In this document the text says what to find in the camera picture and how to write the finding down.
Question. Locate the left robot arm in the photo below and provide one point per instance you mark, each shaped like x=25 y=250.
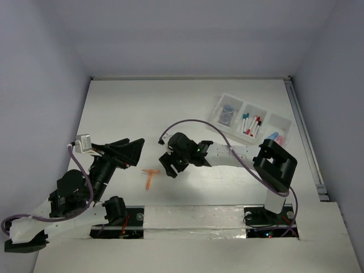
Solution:
x=76 y=203

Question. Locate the black whiteboard marker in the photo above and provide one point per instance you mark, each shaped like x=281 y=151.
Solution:
x=255 y=129

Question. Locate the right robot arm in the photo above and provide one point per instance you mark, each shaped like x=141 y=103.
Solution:
x=268 y=162

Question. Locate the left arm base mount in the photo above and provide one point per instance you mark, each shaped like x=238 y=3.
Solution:
x=122 y=222

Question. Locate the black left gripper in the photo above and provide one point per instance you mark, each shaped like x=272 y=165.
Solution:
x=123 y=153

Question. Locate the paper clip jar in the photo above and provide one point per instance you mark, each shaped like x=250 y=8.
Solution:
x=228 y=109
x=225 y=118

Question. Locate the green whiteboard marker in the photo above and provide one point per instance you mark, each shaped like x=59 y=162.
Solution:
x=245 y=122

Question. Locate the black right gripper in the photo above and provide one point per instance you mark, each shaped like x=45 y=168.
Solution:
x=166 y=160

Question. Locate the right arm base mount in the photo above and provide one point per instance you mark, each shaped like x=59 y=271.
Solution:
x=261 y=223

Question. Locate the red whiteboard marker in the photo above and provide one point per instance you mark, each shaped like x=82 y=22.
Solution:
x=258 y=119
x=251 y=125

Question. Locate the orange highlighter pen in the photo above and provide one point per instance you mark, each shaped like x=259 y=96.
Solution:
x=151 y=173

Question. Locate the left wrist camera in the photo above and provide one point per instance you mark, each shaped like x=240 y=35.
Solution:
x=83 y=144

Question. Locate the blue highlighter pen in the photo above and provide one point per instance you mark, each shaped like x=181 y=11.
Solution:
x=273 y=136

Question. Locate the white compartment organizer tray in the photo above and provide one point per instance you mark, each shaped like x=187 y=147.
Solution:
x=249 y=123

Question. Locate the pink highlighter pen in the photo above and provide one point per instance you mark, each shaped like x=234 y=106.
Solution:
x=279 y=140

